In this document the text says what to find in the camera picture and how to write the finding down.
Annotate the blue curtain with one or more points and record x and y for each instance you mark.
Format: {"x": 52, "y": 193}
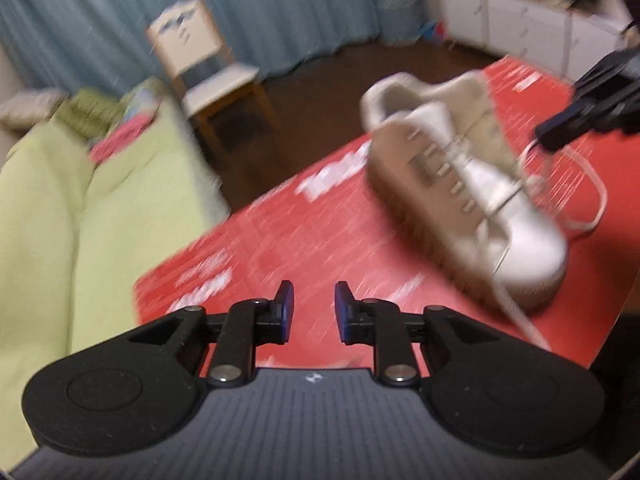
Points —
{"x": 275, "y": 10}

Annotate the blue and red toy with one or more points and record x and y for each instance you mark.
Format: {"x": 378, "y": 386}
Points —
{"x": 430, "y": 31}

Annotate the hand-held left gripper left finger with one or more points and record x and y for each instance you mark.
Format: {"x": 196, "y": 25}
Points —
{"x": 286, "y": 310}

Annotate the pastel folded blanket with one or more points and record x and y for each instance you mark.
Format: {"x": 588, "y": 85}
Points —
{"x": 140, "y": 100}

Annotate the person's black jacket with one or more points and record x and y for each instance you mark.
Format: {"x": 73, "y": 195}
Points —
{"x": 620, "y": 385}

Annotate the green chevron pillow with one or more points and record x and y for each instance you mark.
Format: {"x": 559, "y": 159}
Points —
{"x": 85, "y": 107}

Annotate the white shoelace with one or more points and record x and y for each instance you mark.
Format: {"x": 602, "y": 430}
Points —
{"x": 601, "y": 195}

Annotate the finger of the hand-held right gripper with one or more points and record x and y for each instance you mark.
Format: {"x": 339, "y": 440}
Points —
{"x": 615, "y": 77}
{"x": 590, "y": 117}

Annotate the white high-top shoe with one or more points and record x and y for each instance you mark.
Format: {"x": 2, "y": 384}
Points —
{"x": 500, "y": 220}

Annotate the red printed board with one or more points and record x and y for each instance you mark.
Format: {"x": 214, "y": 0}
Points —
{"x": 300, "y": 240}

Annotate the green covered sofa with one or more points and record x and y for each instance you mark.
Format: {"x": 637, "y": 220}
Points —
{"x": 75, "y": 210}

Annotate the grey patterned pillow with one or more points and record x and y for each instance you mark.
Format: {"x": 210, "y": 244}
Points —
{"x": 30, "y": 107}

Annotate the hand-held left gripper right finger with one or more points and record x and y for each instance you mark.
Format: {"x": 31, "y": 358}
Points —
{"x": 342, "y": 312}

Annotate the wooden chair with white seat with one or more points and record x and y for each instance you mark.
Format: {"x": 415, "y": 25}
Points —
{"x": 220, "y": 82}

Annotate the white cabinet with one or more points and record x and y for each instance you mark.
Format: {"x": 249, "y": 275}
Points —
{"x": 510, "y": 15}

